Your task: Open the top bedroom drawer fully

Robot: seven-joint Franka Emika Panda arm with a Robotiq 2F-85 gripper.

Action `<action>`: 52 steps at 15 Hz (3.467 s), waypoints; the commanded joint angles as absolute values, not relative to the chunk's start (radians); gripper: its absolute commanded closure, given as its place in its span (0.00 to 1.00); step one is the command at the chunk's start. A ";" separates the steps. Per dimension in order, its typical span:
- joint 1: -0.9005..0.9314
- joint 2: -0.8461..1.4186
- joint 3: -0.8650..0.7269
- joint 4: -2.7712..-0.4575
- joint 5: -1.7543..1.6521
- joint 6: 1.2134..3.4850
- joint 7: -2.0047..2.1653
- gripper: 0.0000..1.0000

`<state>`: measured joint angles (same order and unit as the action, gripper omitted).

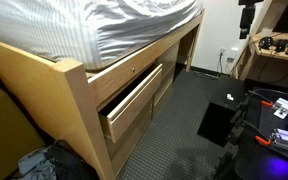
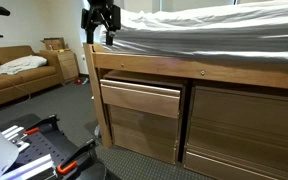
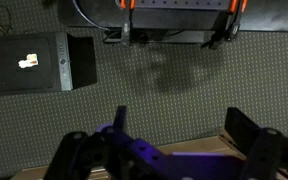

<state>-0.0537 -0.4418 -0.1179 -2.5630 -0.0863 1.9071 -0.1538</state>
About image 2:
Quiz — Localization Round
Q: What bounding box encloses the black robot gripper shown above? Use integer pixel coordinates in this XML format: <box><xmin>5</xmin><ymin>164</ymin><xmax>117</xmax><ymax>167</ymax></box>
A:
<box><xmin>81</xmin><ymin>0</ymin><xmax>121</xmax><ymax>45</ymax></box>

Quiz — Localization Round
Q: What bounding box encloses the wooden drawer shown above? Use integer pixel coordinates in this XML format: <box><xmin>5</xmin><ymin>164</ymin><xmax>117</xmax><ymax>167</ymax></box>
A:
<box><xmin>100</xmin><ymin>79</ymin><xmax>180</xmax><ymax>119</ymax></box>

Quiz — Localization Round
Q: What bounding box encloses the left wooden drawer cabinet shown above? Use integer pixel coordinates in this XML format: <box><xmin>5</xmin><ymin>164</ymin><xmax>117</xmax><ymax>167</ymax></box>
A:
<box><xmin>103</xmin><ymin>70</ymin><xmax>186</xmax><ymax>164</ymax></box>

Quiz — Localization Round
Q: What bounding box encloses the wooden drawer cabinet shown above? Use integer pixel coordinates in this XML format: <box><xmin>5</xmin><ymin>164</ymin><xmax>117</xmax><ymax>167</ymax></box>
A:
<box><xmin>103</xmin><ymin>70</ymin><xmax>186</xmax><ymax>164</ymax></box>
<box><xmin>184</xmin><ymin>81</ymin><xmax>288</xmax><ymax>180</ymax></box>

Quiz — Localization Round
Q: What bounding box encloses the right wooden drawer cabinet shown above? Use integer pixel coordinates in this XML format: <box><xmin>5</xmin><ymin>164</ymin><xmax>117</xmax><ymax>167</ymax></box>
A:
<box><xmin>184</xmin><ymin>81</ymin><xmax>288</xmax><ymax>180</ymax></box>

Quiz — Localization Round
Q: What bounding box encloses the wooden nightstand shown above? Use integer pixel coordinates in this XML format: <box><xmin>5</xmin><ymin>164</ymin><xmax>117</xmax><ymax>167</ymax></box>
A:
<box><xmin>39</xmin><ymin>48</ymin><xmax>80</xmax><ymax>84</ymax></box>

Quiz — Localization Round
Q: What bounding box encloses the cardboard box on nightstand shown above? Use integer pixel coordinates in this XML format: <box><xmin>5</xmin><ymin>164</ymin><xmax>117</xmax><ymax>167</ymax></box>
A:
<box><xmin>42</xmin><ymin>37</ymin><xmax>66</xmax><ymax>50</ymax></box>

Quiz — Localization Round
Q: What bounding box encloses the red object on floor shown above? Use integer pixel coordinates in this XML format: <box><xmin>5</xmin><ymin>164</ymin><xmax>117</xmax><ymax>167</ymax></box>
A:
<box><xmin>74</xmin><ymin>77</ymin><xmax>84</xmax><ymax>85</ymax></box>

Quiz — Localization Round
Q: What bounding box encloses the white pillow on sofa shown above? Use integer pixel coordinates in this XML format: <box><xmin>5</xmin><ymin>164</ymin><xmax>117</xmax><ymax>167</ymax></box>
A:
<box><xmin>0</xmin><ymin>55</ymin><xmax>47</xmax><ymax>75</ymax></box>

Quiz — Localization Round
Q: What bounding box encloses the black orange clamp rear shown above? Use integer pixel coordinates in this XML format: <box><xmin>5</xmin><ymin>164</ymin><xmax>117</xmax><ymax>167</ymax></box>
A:
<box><xmin>25</xmin><ymin>115</ymin><xmax>59</xmax><ymax>135</ymax></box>

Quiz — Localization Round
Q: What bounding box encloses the black orange clamp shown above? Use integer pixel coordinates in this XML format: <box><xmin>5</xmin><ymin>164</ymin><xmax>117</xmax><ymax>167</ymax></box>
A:
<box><xmin>56</xmin><ymin>139</ymin><xmax>97</xmax><ymax>175</ymax></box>
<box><xmin>25</xmin><ymin>115</ymin><xmax>59</xmax><ymax>135</ymax></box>

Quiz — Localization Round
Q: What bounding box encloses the brown sofa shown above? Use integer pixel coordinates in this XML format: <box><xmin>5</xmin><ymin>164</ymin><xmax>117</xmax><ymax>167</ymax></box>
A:
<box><xmin>0</xmin><ymin>45</ymin><xmax>63</xmax><ymax>105</ymax></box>

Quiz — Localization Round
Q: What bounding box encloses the black orange clamp front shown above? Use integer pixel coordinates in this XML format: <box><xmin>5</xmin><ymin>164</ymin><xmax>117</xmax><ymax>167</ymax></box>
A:
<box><xmin>56</xmin><ymin>139</ymin><xmax>97</xmax><ymax>175</ymax></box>

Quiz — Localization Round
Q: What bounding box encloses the white striped mattress bedding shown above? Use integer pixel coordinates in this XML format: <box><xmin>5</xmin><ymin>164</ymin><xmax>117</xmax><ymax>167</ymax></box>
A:
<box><xmin>97</xmin><ymin>0</ymin><xmax>288</xmax><ymax>61</ymax></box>

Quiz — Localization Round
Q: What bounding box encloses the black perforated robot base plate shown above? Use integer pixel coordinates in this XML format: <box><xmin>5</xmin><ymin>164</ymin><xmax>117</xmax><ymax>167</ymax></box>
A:
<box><xmin>0</xmin><ymin>114</ymin><xmax>110</xmax><ymax>180</ymax></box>

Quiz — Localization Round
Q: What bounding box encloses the aluminium rail on base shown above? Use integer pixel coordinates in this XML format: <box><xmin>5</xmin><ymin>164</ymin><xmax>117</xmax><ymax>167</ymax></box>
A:
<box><xmin>0</xmin><ymin>154</ymin><xmax>57</xmax><ymax>180</ymax></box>

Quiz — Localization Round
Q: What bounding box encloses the wooden bed frame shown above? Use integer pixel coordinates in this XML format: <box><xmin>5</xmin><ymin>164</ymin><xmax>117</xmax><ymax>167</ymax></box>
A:
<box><xmin>83</xmin><ymin>43</ymin><xmax>288</xmax><ymax>148</ymax></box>

